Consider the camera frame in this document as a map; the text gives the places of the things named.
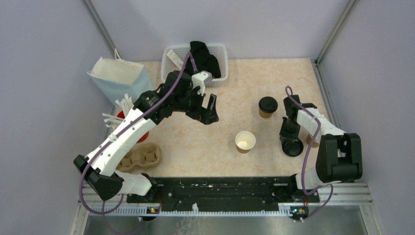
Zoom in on brown paper coffee cup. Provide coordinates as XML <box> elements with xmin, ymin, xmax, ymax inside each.
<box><xmin>258</xmin><ymin>109</ymin><xmax>273</xmax><ymax>118</ymax></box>

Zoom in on red straw holder cup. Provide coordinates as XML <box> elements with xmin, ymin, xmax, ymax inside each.
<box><xmin>117</xmin><ymin>111</ymin><xmax>149</xmax><ymax>143</ymax></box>

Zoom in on brown pulp cup carrier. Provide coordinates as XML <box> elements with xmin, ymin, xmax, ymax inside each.
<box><xmin>116</xmin><ymin>142</ymin><xmax>162</xmax><ymax>173</ymax></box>

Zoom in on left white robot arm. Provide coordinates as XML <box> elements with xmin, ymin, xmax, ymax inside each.
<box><xmin>73</xmin><ymin>70</ymin><xmax>219</xmax><ymax>202</ymax></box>

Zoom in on light blue paper bag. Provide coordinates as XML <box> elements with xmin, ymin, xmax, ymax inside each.
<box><xmin>87</xmin><ymin>49</ymin><xmax>155</xmax><ymax>106</ymax></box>

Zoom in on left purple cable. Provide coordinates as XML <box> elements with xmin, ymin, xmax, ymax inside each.
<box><xmin>78</xmin><ymin>51</ymin><xmax>199</xmax><ymax>235</ymax></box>

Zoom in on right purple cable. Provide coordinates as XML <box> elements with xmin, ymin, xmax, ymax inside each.
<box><xmin>284</xmin><ymin>85</ymin><xmax>335</xmax><ymax>223</ymax></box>

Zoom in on black coffee cup lid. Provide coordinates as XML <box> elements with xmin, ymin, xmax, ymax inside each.
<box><xmin>258</xmin><ymin>96</ymin><xmax>278</xmax><ymax>114</ymax></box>

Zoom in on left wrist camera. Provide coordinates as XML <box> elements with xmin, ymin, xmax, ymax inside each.
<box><xmin>191</xmin><ymin>71</ymin><xmax>213</xmax><ymax>96</ymax></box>

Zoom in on purple cable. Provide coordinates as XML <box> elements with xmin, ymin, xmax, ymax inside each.
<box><xmin>78</xmin><ymin>51</ymin><xmax>199</xmax><ymax>235</ymax></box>
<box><xmin>284</xmin><ymin>85</ymin><xmax>335</xmax><ymax>223</ymax></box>

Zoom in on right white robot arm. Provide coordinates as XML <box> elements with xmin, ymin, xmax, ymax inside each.
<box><xmin>279</xmin><ymin>95</ymin><xmax>363</xmax><ymax>202</ymax></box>

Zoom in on white plastic basket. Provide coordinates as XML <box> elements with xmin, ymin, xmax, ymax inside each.
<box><xmin>161</xmin><ymin>43</ymin><xmax>229</xmax><ymax>88</ymax></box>

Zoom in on black cloth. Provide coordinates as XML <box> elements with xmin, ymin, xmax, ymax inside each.
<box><xmin>190</xmin><ymin>41</ymin><xmax>221</xmax><ymax>78</ymax></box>

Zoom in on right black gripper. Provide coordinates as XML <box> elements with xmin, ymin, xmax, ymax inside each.
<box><xmin>279</xmin><ymin>117</ymin><xmax>301</xmax><ymax>145</ymax></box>

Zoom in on stack of paper cups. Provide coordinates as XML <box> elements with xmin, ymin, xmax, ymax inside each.
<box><xmin>306</xmin><ymin>134</ymin><xmax>319</xmax><ymax>148</ymax></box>

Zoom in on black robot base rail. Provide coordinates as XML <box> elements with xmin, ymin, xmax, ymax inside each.
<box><xmin>126</xmin><ymin>176</ymin><xmax>320</xmax><ymax>212</ymax></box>

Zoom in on white paper packet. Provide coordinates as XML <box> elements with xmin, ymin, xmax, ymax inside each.
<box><xmin>166</xmin><ymin>49</ymin><xmax>183</xmax><ymax>69</ymax></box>

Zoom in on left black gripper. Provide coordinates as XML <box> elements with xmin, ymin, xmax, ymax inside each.
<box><xmin>173</xmin><ymin>84</ymin><xmax>219</xmax><ymax>124</ymax></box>

